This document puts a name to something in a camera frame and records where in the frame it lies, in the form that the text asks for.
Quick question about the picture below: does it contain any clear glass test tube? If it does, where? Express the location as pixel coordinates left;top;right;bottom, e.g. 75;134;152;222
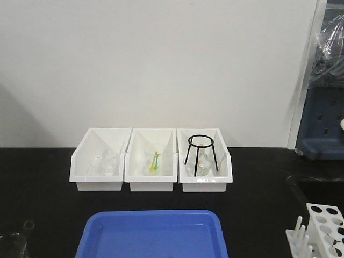
23;220;35;238

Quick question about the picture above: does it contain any blue-grey pegboard drying rack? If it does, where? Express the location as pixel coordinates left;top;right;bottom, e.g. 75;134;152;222
295;87;343;160

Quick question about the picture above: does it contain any clear bag of tubes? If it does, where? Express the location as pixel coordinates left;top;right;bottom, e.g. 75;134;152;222
309;8;343;89

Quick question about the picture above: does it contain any white test tube rack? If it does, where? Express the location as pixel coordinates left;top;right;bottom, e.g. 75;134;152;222
285;203;343;257

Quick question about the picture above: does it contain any middle white storage bin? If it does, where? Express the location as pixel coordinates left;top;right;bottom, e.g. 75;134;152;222
124;128;178;192

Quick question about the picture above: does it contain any white storage bin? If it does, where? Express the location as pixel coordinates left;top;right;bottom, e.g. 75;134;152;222
124;128;178;192
176;128;233;192
69;128;132;191

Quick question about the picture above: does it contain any glass flask in bin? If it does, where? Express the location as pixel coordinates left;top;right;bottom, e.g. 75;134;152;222
190;148;212;177

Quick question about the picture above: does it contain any right white storage bin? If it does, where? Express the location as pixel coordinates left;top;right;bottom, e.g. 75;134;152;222
176;128;233;192

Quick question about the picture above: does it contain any glassware in left bin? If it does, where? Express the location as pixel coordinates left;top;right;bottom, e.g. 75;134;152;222
87;149;118;176

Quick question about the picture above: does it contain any left white storage bin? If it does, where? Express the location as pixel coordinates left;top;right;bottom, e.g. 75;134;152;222
69;128;132;191

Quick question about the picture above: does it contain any blue plastic tray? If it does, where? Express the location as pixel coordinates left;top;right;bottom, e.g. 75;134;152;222
75;210;229;257

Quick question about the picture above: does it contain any black lab sink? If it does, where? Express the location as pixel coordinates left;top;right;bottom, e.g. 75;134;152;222
286;175;343;207

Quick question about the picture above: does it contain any glass erlenmeyer flask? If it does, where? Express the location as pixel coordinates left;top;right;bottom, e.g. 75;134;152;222
1;232;30;257

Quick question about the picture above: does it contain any black wire tripod stand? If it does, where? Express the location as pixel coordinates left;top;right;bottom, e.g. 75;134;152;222
184;134;219;177

